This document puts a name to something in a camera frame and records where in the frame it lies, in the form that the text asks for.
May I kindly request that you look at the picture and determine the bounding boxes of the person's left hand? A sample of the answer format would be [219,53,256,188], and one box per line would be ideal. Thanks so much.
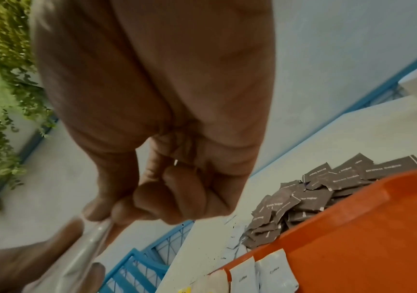
[0,219,107,293]

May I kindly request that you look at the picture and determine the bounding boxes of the person's right hand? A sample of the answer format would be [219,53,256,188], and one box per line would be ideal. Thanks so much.
[29,0,279,227]

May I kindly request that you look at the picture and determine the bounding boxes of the clear plastic bag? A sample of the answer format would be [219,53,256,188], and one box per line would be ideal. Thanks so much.
[24,214,117,293]

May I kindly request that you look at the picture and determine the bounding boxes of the blue plastic crate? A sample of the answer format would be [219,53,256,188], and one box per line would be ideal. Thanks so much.
[94,220,195,293]

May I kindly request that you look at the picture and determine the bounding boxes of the green leafy plants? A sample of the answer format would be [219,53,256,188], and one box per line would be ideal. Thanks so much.
[0,0,58,230]

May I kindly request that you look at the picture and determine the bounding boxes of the scattered white torn packets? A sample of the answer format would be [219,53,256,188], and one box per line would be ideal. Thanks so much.
[224,214,253,260]

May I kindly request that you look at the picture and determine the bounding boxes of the pile of brown sugar packets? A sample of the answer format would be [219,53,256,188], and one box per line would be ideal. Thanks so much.
[241,153,417,250]

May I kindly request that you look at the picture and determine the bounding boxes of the cream packet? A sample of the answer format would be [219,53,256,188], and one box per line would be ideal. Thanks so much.
[190,269,232,293]

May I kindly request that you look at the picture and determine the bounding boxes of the white coffee packet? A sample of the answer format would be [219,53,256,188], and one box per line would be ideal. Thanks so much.
[254,248,300,293]
[228,256,259,293]

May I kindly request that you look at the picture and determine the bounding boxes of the orange plastic tray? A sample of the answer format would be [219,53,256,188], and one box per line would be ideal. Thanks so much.
[212,167,417,293]

